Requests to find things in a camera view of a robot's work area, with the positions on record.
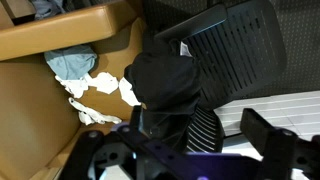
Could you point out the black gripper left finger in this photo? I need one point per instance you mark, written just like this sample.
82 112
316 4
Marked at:
140 156

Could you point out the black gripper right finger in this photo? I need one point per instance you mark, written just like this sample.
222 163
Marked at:
273 146

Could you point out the black shirt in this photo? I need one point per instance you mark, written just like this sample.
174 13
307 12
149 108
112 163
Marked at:
163 80

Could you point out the black mesh office chair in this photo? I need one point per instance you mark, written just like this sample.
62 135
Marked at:
240 50

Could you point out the long white sock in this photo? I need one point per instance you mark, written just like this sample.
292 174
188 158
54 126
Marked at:
91 115

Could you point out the brown leather armchair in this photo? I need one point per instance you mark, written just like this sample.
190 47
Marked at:
30 116

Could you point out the grey blue cloth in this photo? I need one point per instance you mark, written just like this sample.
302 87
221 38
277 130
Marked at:
71 61

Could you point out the grey garment pile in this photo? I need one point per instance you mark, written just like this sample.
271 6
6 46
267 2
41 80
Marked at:
46 7

